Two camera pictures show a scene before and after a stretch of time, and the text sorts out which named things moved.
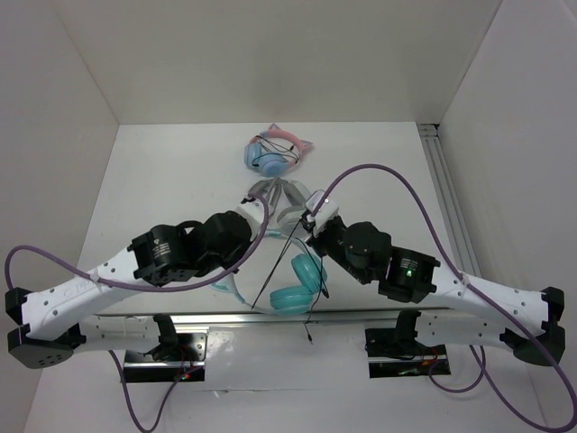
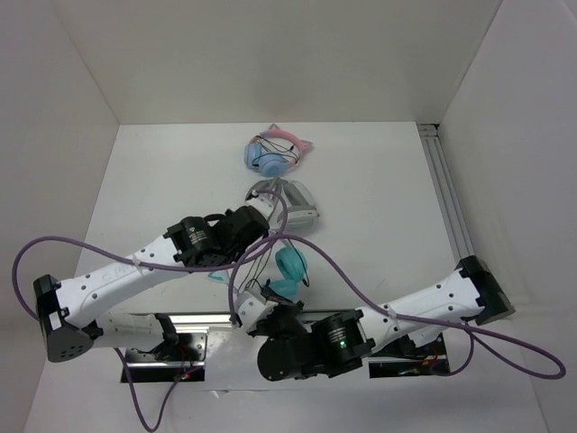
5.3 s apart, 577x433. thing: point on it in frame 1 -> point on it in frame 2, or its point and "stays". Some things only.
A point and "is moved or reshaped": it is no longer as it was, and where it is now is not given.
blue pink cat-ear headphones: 274,151 stays
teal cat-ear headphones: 309,276 is moved or reshaped
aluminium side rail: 447,204 stays
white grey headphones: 288,198 stays
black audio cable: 323,273 -> 306,283
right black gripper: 315,240 -> 294,307
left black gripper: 242,250 stays
